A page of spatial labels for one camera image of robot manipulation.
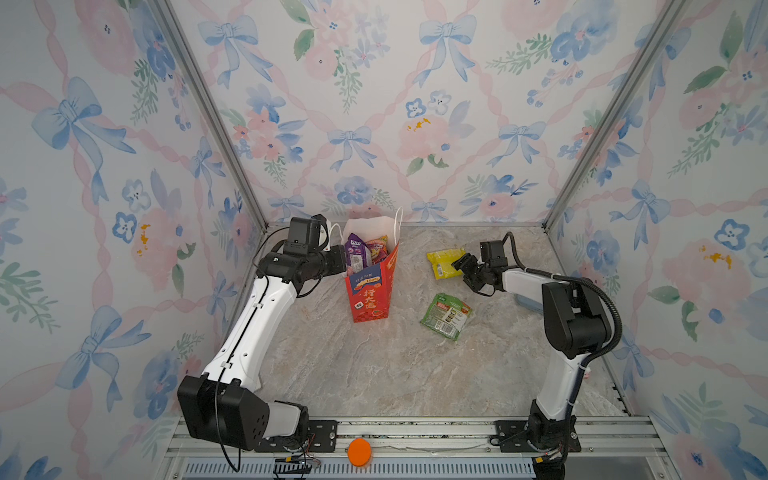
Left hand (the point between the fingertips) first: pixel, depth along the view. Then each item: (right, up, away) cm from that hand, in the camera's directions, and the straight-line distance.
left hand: (346, 255), depth 78 cm
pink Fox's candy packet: (+3, 0, +6) cm, 6 cm away
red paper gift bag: (+6, -10, +6) cm, 13 cm away
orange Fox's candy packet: (+8, +2, +14) cm, 16 cm away
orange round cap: (+5, -43, -13) cm, 45 cm away
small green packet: (+30, -19, +17) cm, 39 cm away
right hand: (+34, -4, +25) cm, 42 cm away
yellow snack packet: (+30, -2, +28) cm, 41 cm away
